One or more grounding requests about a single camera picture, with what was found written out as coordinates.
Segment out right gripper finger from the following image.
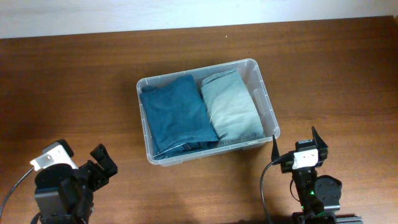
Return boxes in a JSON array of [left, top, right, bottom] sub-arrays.
[[271, 135, 280, 162], [312, 126, 328, 149]]

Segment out light grey jeans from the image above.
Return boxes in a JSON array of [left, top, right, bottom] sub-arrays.
[[200, 69, 265, 147]]

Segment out blue jeans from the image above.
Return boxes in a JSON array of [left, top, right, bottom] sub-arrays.
[[139, 75, 218, 160]]

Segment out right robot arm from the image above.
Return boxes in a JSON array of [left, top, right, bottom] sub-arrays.
[[269, 127, 363, 224]]

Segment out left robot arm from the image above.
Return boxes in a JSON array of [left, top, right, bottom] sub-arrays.
[[30, 139, 118, 223]]

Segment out clear plastic storage bin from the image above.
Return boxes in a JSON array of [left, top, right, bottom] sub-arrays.
[[136, 58, 280, 167]]

